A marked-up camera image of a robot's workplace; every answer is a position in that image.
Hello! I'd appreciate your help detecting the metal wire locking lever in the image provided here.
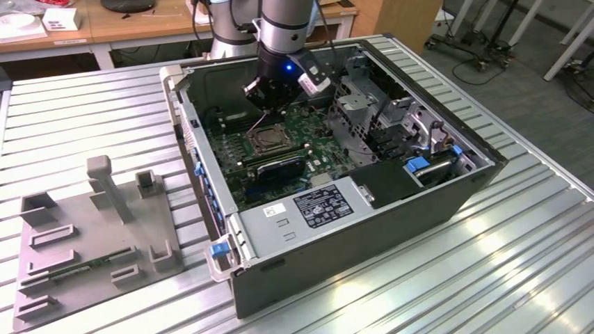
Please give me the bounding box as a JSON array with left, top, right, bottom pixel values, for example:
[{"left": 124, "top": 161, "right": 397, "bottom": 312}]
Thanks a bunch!
[{"left": 247, "top": 111, "right": 270, "bottom": 136}]

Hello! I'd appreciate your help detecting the silver CPU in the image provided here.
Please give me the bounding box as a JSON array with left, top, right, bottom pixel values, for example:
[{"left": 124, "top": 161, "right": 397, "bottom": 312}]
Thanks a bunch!
[{"left": 258, "top": 128, "right": 289, "bottom": 150}]

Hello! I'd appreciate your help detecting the metal socket cover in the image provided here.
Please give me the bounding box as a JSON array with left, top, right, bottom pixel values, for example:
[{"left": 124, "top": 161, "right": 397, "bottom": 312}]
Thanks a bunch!
[{"left": 249, "top": 124, "right": 297, "bottom": 155}]

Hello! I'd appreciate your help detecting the CPU socket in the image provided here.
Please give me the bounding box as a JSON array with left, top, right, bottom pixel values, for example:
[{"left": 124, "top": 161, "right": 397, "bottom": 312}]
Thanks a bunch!
[{"left": 245, "top": 122, "right": 301, "bottom": 157}]

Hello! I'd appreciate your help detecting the perforated metal drive cage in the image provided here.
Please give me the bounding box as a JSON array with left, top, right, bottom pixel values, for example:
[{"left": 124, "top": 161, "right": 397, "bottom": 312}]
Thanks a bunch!
[{"left": 331, "top": 51, "right": 391, "bottom": 164}]

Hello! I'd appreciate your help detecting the green motherboard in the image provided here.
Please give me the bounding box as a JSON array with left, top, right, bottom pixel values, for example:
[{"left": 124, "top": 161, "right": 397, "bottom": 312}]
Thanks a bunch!
[{"left": 203, "top": 104, "right": 373, "bottom": 206}]

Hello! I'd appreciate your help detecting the wooden desk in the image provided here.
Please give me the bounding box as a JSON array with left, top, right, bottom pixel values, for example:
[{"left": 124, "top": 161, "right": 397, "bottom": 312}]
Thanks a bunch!
[
  {"left": 0, "top": 0, "right": 102, "bottom": 70},
  {"left": 86, "top": 0, "right": 361, "bottom": 69}
]

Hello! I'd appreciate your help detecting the wooden cabinet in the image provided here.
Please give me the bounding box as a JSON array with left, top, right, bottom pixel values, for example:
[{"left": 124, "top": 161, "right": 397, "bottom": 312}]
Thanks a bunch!
[{"left": 353, "top": 0, "right": 444, "bottom": 55}]

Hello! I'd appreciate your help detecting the black graphics card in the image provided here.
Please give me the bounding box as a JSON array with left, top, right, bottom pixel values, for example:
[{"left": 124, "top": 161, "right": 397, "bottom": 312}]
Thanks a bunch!
[{"left": 254, "top": 154, "right": 309, "bottom": 184}]

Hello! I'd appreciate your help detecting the black round base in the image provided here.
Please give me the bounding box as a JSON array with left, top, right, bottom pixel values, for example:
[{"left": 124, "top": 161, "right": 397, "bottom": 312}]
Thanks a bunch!
[{"left": 100, "top": 0, "right": 158, "bottom": 12}]

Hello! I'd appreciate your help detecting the black plastic drive bay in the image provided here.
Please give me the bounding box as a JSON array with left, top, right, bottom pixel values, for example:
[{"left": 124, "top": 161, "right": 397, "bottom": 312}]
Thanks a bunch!
[{"left": 349, "top": 161, "right": 426, "bottom": 209}]

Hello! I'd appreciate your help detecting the grey power supply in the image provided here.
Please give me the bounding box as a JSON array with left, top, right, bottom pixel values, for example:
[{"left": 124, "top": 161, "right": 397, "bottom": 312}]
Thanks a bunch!
[{"left": 227, "top": 175, "right": 378, "bottom": 262}]

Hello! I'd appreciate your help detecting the white labelled box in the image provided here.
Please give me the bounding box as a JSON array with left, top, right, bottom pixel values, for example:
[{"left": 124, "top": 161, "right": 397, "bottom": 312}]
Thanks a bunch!
[{"left": 42, "top": 7, "right": 83, "bottom": 32}]

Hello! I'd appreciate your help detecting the black wheeled stand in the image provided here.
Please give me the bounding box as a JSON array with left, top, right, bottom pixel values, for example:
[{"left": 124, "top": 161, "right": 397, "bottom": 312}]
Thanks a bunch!
[{"left": 425, "top": 0, "right": 520, "bottom": 72}]

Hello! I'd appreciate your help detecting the white round device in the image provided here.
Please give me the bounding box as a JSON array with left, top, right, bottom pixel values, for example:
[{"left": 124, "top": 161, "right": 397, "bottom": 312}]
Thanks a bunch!
[{"left": 0, "top": 13, "right": 47, "bottom": 40}]

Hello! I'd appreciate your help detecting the black and grey PC case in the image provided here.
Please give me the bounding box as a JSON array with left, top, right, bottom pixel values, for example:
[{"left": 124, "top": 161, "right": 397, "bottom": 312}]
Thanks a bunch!
[{"left": 158, "top": 37, "right": 510, "bottom": 321}]

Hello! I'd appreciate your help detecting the grey parts rack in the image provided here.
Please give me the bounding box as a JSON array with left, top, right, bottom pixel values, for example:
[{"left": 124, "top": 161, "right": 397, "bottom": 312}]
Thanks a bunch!
[{"left": 12, "top": 155, "right": 187, "bottom": 331}]

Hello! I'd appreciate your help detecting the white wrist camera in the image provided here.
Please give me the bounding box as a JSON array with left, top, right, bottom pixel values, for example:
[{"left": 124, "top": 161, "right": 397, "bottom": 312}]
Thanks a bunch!
[{"left": 286, "top": 51, "right": 334, "bottom": 97}]

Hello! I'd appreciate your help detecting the silver drive cage bracket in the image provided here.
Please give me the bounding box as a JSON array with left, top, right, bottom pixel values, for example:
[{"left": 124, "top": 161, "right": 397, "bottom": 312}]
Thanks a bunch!
[{"left": 337, "top": 93, "right": 378, "bottom": 113}]

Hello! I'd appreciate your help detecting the silver metal bay frame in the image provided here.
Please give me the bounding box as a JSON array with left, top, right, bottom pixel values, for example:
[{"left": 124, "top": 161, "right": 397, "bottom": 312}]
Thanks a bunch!
[{"left": 382, "top": 97, "right": 450, "bottom": 154}]

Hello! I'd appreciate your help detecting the white table frame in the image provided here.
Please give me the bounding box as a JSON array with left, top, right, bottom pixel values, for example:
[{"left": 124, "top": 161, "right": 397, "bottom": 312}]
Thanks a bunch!
[{"left": 542, "top": 0, "right": 594, "bottom": 81}]

